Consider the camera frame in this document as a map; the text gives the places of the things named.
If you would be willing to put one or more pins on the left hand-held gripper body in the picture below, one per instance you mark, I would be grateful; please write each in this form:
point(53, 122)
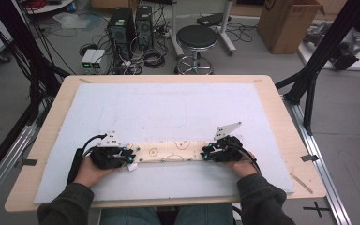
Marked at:
point(107, 157)

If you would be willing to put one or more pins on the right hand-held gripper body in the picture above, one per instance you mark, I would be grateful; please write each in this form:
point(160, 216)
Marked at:
point(229, 151)

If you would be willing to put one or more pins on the cream cloth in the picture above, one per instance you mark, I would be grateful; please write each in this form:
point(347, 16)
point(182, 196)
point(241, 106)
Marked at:
point(168, 151)

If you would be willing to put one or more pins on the person's right hand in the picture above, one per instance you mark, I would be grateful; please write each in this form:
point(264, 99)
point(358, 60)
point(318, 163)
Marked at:
point(245, 168)

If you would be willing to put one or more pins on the person's left hand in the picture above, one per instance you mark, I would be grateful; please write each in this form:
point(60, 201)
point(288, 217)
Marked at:
point(89, 175)

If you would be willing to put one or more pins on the white foam mat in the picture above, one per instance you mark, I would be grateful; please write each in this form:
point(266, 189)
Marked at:
point(168, 109)

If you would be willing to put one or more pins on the person's left leg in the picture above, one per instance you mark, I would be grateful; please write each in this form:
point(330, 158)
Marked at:
point(131, 217)

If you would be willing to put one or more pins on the person's leg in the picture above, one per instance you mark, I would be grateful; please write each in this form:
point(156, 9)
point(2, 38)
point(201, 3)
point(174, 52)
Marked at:
point(204, 215)
point(131, 217)

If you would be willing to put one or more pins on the person's right leg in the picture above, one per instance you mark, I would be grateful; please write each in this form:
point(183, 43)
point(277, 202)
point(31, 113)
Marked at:
point(204, 215)

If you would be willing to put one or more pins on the white power supply box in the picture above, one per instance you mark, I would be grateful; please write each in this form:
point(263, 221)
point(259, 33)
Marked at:
point(98, 57)
point(87, 57)

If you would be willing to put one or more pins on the black tape cross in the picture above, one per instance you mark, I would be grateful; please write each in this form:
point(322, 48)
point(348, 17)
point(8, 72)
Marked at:
point(317, 208)

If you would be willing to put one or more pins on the black round stool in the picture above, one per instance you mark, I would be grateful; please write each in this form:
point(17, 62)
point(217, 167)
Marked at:
point(197, 36)

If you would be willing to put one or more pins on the white metal table leg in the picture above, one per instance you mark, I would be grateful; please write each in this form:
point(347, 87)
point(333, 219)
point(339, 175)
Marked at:
point(226, 31)

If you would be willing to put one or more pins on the black computer tower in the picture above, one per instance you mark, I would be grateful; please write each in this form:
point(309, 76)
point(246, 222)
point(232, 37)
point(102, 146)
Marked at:
point(144, 28)
point(120, 31)

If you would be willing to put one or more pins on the black flat device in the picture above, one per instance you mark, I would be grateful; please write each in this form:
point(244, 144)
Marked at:
point(212, 19)

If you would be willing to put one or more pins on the brown cardboard box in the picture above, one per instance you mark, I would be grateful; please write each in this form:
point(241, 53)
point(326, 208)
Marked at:
point(287, 28)

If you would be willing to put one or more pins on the clear plastic bag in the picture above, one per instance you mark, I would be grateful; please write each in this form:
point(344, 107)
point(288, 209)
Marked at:
point(72, 20)

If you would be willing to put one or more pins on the grey and black machine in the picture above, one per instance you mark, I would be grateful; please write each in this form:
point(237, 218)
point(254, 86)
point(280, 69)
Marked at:
point(345, 56)

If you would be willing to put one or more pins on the white round table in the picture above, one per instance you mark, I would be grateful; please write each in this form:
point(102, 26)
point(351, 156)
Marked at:
point(50, 7)

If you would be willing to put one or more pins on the aluminium rail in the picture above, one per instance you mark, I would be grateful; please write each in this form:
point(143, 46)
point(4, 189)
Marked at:
point(3, 159)
point(318, 162)

